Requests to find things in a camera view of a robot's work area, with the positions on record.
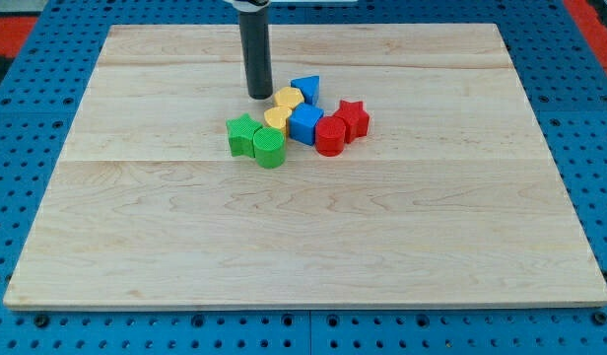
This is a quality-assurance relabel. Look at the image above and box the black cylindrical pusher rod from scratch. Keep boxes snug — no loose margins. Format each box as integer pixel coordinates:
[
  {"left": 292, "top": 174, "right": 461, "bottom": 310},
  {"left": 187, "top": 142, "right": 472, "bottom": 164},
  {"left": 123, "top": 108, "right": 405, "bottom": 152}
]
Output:
[{"left": 237, "top": 6, "right": 273, "bottom": 100}]

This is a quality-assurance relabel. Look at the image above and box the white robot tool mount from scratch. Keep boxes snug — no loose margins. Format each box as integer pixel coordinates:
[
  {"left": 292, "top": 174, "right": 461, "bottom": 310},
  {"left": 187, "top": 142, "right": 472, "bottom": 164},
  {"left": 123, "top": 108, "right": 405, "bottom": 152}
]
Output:
[{"left": 224, "top": 0, "right": 271, "bottom": 7}]

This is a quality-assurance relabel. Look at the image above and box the green star block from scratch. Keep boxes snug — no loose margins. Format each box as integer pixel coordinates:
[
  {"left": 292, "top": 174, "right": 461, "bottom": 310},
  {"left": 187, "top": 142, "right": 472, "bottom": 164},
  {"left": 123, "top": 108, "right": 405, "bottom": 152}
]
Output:
[{"left": 226, "top": 113, "right": 263, "bottom": 158}]

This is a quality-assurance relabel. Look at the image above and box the red star block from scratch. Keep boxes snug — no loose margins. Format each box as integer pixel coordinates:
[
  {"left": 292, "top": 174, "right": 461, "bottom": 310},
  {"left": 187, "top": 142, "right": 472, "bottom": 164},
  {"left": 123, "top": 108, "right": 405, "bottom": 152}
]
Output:
[{"left": 333, "top": 100, "right": 371, "bottom": 143}]

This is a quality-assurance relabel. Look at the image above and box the yellow hexagon block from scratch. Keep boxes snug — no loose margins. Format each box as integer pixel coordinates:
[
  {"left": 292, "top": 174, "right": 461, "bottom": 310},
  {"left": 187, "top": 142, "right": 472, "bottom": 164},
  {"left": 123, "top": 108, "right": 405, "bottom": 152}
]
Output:
[{"left": 274, "top": 87, "right": 304, "bottom": 109}]

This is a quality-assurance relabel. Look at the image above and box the blue triangle block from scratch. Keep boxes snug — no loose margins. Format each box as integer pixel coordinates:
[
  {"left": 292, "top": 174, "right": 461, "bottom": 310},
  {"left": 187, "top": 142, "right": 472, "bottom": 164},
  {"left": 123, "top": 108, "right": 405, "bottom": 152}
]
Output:
[{"left": 290, "top": 76, "right": 320, "bottom": 106}]

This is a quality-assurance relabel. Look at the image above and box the yellow heart block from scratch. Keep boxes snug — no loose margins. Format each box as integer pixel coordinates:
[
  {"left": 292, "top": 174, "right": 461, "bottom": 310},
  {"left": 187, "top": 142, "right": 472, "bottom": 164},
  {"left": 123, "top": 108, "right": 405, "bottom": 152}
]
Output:
[{"left": 263, "top": 106, "right": 293, "bottom": 137}]

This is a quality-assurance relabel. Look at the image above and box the blue cube block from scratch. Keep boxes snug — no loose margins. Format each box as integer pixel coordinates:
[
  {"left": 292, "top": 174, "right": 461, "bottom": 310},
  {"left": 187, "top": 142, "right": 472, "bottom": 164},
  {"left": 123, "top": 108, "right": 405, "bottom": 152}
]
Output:
[{"left": 289, "top": 103, "right": 324, "bottom": 146}]

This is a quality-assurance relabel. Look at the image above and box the green cylinder block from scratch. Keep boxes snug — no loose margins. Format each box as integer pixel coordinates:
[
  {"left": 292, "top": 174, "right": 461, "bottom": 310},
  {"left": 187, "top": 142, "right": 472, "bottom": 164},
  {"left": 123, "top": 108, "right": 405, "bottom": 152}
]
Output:
[{"left": 253, "top": 127, "right": 286, "bottom": 169}]

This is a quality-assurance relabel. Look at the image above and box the red cylinder block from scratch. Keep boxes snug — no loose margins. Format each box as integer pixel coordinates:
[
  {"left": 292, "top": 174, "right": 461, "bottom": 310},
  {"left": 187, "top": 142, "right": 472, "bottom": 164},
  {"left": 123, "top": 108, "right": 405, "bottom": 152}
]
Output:
[{"left": 315, "top": 116, "right": 346, "bottom": 157}]

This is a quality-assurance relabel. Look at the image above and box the light wooden board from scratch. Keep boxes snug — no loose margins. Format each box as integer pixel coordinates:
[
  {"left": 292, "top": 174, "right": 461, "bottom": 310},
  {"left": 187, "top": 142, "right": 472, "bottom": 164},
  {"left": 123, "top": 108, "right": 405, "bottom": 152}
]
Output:
[{"left": 4, "top": 23, "right": 607, "bottom": 311}]

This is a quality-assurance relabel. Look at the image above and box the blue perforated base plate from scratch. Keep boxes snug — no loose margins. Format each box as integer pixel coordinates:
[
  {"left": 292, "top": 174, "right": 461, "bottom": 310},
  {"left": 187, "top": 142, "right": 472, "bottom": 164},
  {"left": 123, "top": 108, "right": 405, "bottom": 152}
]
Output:
[{"left": 0, "top": 1, "right": 607, "bottom": 354}]

